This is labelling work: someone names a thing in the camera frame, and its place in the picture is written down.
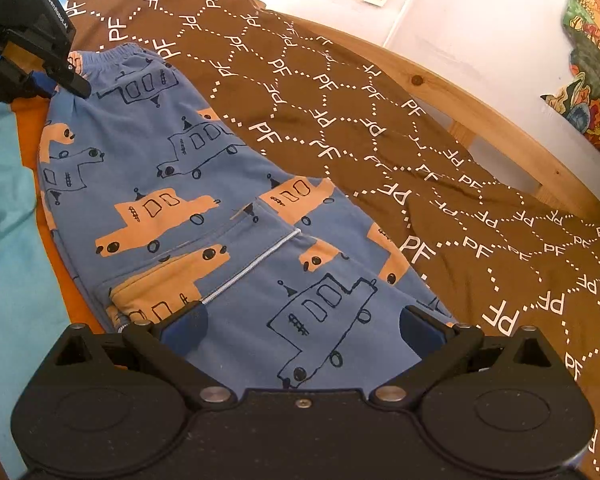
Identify brown patterned blanket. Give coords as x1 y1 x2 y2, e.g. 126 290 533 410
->
62 0 600 480

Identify blue car print pants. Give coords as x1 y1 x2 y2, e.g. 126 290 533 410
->
37 44 456 391

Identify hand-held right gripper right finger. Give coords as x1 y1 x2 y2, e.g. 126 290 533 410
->
370 305 553 407

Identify colourful landscape wall poster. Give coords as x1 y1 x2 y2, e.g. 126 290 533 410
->
540 0 600 155

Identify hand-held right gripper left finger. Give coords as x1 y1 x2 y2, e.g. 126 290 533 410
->
55 304 233 407

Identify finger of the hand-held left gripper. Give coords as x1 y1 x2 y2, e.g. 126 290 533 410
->
42 50 92 100
0 35 57 105

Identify wooden bed frame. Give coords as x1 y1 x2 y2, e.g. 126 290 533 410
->
0 0 600 227

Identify white wall pipe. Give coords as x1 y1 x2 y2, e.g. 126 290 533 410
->
382 0 433 50

